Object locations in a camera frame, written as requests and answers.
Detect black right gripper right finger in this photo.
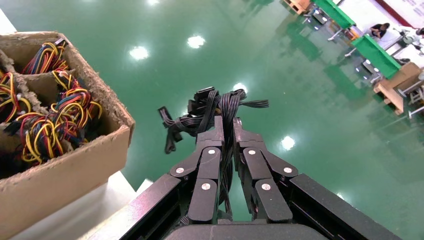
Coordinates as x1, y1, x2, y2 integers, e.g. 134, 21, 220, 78
232, 116, 299, 224

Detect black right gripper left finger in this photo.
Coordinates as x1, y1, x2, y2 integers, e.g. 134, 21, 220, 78
169, 115, 226, 224

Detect black ribbon cable bundle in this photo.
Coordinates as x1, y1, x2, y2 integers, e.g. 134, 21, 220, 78
158, 86, 270, 216

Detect brown cardboard divider box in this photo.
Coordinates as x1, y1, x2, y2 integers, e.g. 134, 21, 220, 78
0, 31, 136, 240

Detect wooden pallet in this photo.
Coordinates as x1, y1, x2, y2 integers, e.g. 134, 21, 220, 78
373, 79, 406, 116
283, 0, 312, 16

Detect green cloth table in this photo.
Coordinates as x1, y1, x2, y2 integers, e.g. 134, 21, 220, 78
351, 34, 402, 80
311, 0, 357, 30

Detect brown cardboard sheet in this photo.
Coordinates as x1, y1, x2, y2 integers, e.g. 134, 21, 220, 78
385, 62, 423, 94

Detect seated person in black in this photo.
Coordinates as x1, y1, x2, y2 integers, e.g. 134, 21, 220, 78
369, 22, 391, 40

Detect multicoloured wire bundle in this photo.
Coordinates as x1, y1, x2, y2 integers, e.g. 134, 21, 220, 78
21, 41, 69, 75
3, 112, 84, 167
0, 71, 32, 125
51, 68, 82, 95
49, 87, 104, 133

